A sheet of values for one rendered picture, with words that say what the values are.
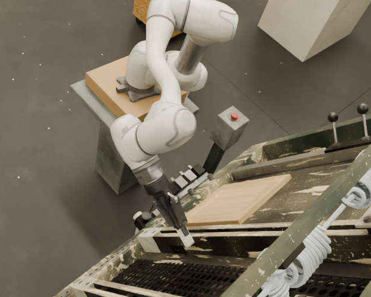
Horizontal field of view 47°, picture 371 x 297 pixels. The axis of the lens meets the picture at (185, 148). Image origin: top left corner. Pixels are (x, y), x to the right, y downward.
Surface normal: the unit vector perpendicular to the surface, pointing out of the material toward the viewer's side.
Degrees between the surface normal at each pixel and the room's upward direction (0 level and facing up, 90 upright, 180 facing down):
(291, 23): 90
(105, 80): 1
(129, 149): 76
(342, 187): 31
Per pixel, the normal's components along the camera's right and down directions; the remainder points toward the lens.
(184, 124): 0.64, -0.12
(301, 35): -0.71, 0.44
